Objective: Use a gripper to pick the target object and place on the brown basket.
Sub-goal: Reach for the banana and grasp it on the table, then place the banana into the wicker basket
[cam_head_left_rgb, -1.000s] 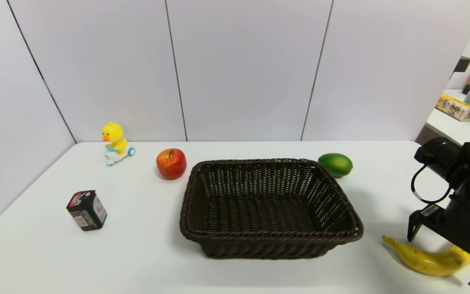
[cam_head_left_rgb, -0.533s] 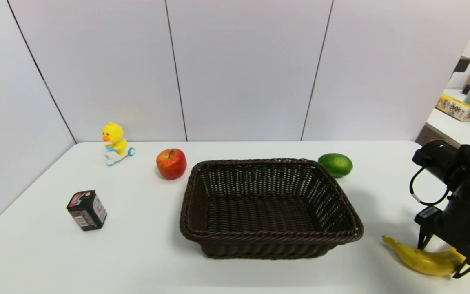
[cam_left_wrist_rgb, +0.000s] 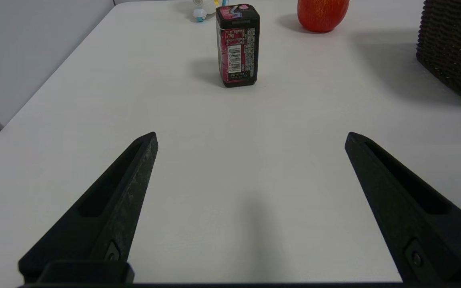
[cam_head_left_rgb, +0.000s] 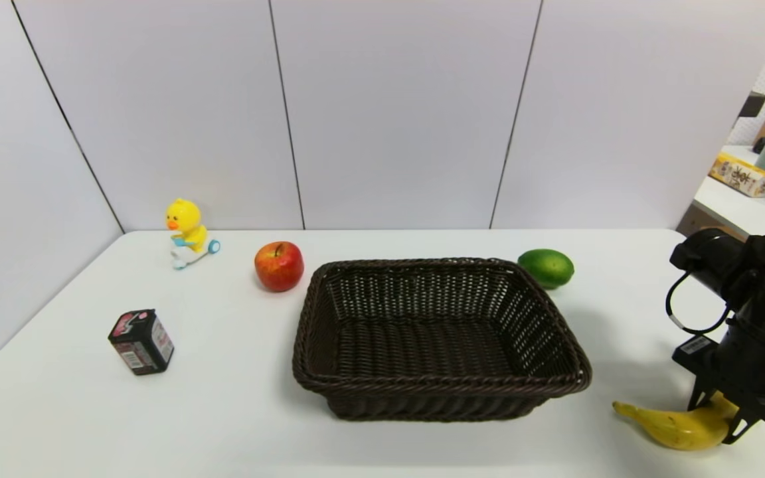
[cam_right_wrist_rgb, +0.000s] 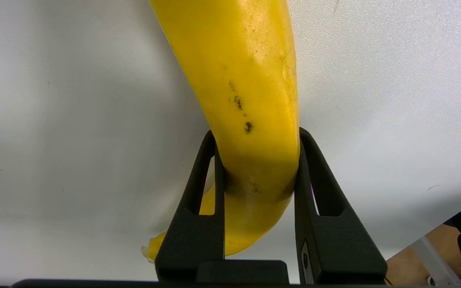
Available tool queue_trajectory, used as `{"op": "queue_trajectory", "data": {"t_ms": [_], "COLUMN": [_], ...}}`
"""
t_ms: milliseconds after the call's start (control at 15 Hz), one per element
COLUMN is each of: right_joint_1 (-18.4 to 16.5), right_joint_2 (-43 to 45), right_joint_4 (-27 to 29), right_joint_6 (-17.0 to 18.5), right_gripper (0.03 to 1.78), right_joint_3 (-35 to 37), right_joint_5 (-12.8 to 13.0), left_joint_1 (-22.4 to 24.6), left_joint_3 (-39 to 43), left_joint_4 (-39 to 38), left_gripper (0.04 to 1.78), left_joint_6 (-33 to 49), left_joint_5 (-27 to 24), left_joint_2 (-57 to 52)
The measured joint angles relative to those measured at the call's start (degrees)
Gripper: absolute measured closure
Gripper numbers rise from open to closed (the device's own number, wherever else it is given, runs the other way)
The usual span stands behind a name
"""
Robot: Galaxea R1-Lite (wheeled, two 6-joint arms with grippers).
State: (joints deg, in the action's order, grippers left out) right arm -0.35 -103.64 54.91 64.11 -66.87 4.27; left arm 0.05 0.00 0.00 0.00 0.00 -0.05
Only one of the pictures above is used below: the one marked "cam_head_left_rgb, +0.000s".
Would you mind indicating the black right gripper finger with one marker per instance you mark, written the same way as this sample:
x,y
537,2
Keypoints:
x,y
702,395
737,428

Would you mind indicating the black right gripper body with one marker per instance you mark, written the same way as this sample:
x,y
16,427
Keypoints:
x,y
740,386

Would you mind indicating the yellow banana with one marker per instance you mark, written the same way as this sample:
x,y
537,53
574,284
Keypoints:
x,y
678,428

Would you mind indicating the dark brown wicker basket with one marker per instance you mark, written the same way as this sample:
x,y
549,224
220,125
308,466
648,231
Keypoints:
x,y
422,345

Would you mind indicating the white side table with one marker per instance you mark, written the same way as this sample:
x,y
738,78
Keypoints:
x,y
731,202

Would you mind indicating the green lime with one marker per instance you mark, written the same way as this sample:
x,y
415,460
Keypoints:
x,y
546,267

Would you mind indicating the yellow printed carton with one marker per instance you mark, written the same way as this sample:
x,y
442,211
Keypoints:
x,y
741,175

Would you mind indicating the small black box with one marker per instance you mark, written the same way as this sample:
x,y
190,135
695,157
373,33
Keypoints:
x,y
750,105

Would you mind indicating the red apple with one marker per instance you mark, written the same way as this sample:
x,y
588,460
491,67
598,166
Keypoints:
x,y
279,267

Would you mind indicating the yellow duck scooter toy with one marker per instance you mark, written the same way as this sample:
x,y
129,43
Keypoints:
x,y
186,222

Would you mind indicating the black red gum box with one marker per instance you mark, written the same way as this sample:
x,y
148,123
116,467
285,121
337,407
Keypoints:
x,y
141,342

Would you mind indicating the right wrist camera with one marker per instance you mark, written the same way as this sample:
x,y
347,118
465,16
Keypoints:
x,y
708,259

